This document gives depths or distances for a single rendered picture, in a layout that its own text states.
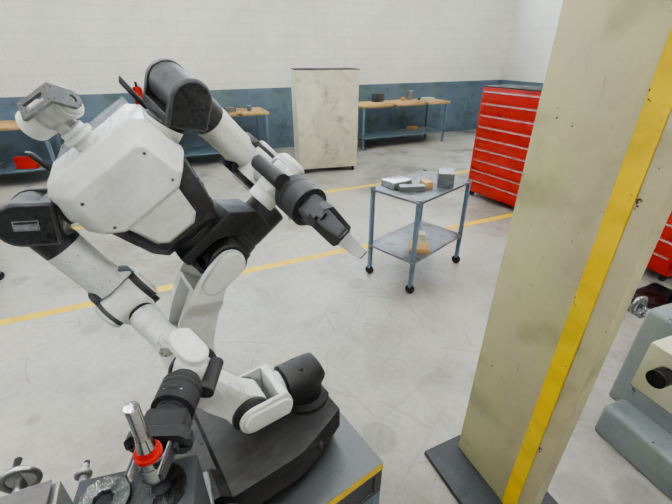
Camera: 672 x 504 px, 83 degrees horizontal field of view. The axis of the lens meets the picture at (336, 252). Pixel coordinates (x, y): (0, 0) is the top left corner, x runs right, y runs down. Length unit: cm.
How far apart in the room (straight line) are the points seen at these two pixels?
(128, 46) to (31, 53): 140
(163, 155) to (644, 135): 114
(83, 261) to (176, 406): 42
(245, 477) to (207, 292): 69
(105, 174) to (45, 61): 730
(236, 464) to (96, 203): 100
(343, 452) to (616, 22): 165
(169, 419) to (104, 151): 55
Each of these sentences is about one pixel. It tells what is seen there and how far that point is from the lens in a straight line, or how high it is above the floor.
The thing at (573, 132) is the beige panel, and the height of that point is 163.
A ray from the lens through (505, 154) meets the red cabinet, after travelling 537.
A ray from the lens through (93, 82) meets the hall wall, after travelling 811.
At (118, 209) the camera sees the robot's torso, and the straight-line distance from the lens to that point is 94.
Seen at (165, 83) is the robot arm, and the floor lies 178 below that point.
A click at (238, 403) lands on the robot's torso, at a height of 76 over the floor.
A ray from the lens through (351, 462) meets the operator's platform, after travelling 171.
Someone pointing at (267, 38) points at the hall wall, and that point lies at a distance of 835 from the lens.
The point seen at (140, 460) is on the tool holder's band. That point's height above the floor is 122.
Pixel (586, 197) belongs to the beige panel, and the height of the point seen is 146.
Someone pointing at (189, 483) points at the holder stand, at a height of 110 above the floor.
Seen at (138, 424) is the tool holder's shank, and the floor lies 130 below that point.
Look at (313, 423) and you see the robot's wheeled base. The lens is 160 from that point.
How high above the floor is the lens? 183
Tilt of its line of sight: 28 degrees down
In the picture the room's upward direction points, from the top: straight up
